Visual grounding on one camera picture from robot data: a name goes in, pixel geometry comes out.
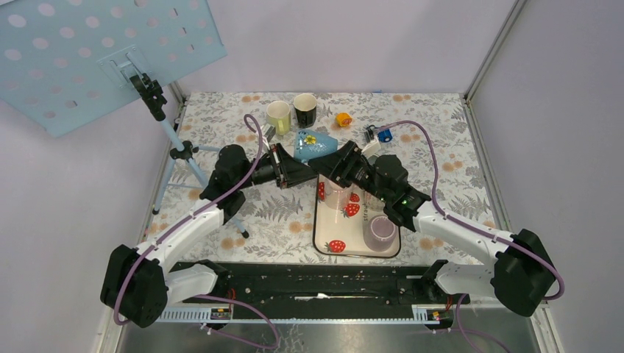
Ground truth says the blue perforated stand plate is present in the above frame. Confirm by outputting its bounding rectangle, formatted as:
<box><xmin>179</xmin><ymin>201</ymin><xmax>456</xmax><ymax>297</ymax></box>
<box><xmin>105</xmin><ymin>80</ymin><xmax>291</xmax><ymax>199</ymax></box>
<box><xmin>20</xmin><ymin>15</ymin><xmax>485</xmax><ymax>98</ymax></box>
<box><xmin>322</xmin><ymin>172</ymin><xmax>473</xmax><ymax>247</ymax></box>
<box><xmin>1</xmin><ymin>1</ymin><xmax>227</xmax><ymax>137</ymax></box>

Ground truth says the blue dotted mug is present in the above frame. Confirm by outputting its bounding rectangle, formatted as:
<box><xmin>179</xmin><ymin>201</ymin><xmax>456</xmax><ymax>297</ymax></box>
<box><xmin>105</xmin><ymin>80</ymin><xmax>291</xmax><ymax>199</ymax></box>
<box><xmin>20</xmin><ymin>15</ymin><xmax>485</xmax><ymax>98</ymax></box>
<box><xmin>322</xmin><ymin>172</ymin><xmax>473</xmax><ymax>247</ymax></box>
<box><xmin>293</xmin><ymin>129</ymin><xmax>338</xmax><ymax>163</ymax></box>

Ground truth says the blue toy car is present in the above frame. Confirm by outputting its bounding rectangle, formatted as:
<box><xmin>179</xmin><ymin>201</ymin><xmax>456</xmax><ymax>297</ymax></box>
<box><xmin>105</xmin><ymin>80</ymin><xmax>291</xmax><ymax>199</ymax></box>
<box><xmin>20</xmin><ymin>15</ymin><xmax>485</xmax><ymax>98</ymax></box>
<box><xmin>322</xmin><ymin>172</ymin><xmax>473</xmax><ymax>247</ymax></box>
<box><xmin>365</xmin><ymin>125</ymin><xmax>393</xmax><ymax>143</ymax></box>

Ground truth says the black mug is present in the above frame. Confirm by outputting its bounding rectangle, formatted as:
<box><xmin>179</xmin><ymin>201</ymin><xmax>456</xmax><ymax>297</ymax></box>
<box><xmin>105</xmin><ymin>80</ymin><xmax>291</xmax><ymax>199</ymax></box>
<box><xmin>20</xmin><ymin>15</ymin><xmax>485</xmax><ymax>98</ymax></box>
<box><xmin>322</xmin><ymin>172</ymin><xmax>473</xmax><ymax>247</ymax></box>
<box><xmin>293</xmin><ymin>93</ymin><xmax>317</xmax><ymax>129</ymax></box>

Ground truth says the yellow toy car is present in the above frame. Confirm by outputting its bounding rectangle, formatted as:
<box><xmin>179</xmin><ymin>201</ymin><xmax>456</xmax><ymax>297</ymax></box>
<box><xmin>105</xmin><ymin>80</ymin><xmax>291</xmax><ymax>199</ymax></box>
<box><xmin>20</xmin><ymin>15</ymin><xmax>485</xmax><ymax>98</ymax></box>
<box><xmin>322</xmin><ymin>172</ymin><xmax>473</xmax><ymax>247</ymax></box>
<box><xmin>336</xmin><ymin>113</ymin><xmax>353</xmax><ymax>128</ymax></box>

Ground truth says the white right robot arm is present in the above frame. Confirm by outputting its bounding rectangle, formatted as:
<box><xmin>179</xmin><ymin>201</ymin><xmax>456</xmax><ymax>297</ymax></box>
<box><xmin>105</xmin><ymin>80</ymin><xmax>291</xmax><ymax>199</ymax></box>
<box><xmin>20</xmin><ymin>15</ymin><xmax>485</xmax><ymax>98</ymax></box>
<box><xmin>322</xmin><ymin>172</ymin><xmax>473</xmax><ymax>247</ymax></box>
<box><xmin>308</xmin><ymin>141</ymin><xmax>559</xmax><ymax>317</ymax></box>

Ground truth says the tall pale pink mug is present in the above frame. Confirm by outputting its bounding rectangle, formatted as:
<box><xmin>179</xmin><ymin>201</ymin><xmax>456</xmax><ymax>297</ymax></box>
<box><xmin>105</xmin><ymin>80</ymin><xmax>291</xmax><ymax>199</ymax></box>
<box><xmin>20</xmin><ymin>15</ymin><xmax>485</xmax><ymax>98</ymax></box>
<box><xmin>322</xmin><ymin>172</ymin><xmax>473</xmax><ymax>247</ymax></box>
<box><xmin>322</xmin><ymin>178</ymin><xmax>352</xmax><ymax>210</ymax></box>

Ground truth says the purple mug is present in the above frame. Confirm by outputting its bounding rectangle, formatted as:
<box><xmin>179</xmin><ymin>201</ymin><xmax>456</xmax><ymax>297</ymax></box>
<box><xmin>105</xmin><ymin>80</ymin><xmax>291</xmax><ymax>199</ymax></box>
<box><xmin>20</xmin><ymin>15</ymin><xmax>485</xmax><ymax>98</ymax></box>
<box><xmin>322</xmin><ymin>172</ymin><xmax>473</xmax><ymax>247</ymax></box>
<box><xmin>363</xmin><ymin>215</ymin><xmax>399</xmax><ymax>252</ymax></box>

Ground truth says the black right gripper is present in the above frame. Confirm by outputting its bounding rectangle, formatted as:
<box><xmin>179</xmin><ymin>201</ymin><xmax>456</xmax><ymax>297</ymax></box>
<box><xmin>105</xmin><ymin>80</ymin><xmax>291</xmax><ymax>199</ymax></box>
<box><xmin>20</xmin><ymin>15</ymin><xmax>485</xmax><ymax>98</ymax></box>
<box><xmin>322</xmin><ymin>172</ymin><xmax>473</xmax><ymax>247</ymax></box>
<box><xmin>307</xmin><ymin>140</ymin><xmax>391</xmax><ymax>204</ymax></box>

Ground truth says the blue tripod stand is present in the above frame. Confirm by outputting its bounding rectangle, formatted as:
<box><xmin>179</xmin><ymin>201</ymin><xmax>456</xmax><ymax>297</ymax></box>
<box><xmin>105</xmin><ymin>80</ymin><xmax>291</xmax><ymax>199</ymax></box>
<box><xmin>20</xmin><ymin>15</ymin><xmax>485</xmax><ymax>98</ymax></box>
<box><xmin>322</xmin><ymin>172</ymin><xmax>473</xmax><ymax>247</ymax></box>
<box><xmin>130</xmin><ymin>73</ymin><xmax>219</xmax><ymax>215</ymax></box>

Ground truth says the purple cable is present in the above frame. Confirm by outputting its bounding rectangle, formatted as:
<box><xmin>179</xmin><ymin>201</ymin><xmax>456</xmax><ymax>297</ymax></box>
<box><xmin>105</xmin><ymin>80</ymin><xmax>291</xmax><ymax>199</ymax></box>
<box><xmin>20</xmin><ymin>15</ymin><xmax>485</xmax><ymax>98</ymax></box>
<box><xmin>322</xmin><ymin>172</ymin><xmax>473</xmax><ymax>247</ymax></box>
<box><xmin>375</xmin><ymin>120</ymin><xmax>567</xmax><ymax>352</ymax></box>
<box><xmin>113</xmin><ymin>113</ymin><xmax>282</xmax><ymax>351</ymax></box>

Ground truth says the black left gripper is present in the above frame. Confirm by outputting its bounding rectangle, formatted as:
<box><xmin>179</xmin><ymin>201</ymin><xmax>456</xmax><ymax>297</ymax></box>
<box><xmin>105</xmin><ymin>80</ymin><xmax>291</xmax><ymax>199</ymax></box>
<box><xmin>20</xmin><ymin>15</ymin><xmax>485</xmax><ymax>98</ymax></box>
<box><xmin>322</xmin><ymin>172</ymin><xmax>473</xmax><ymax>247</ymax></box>
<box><xmin>235</xmin><ymin>142</ymin><xmax>319</xmax><ymax>190</ymax></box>

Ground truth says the white strawberry tray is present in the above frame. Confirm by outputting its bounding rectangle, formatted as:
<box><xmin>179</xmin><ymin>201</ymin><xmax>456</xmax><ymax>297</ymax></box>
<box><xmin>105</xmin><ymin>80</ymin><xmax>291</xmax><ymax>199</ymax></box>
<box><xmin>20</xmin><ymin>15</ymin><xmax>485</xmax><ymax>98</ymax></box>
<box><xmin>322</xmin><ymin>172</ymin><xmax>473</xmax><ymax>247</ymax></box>
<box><xmin>313</xmin><ymin>175</ymin><xmax>401</xmax><ymax>258</ymax></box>

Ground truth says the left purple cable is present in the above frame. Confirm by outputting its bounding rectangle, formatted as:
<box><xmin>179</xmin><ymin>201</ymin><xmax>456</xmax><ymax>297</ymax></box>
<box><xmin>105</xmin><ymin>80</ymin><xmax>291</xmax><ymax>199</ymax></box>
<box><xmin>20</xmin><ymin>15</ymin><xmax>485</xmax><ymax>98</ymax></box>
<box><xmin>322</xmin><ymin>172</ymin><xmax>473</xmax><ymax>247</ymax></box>
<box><xmin>113</xmin><ymin>113</ymin><xmax>282</xmax><ymax>351</ymax></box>

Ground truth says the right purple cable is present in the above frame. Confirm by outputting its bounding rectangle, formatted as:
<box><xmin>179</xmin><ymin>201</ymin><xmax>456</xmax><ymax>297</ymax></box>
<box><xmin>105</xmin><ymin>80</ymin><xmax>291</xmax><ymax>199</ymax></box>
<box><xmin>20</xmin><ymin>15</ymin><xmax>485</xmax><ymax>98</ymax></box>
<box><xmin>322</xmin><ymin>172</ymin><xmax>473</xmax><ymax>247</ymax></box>
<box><xmin>375</xmin><ymin>120</ymin><xmax>567</xmax><ymax>352</ymax></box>

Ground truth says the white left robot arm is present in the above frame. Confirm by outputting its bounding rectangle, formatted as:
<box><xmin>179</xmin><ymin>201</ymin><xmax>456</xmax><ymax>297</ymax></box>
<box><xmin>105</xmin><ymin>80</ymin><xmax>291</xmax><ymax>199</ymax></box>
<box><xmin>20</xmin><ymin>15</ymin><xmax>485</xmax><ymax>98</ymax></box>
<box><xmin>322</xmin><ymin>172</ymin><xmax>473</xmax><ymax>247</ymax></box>
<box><xmin>100</xmin><ymin>143</ymin><xmax>318</xmax><ymax>328</ymax></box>

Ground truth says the white floral mug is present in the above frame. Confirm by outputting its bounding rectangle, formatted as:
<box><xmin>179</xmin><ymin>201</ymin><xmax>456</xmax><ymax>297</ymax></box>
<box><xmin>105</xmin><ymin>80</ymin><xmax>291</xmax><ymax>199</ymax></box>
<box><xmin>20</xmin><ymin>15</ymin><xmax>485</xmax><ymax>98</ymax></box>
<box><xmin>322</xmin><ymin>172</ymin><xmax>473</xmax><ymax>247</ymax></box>
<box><xmin>364</xmin><ymin>191</ymin><xmax>386</xmax><ymax>214</ymax></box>

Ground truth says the floral tablecloth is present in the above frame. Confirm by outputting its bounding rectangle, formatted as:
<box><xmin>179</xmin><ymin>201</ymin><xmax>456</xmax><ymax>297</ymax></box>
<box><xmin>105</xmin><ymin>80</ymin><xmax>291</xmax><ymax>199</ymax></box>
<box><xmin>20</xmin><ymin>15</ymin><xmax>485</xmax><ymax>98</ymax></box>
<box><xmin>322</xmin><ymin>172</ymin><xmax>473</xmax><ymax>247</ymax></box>
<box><xmin>179</xmin><ymin>92</ymin><xmax>495</xmax><ymax>265</ymax></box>

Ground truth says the green octagonal mug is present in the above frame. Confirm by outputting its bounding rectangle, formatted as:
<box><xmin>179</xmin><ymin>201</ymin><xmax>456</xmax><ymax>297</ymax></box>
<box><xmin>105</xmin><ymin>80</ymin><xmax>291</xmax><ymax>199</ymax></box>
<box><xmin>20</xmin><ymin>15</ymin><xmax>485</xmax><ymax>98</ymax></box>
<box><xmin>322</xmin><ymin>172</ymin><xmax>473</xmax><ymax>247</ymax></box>
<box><xmin>266</xmin><ymin>101</ymin><xmax>291</xmax><ymax>136</ymax></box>

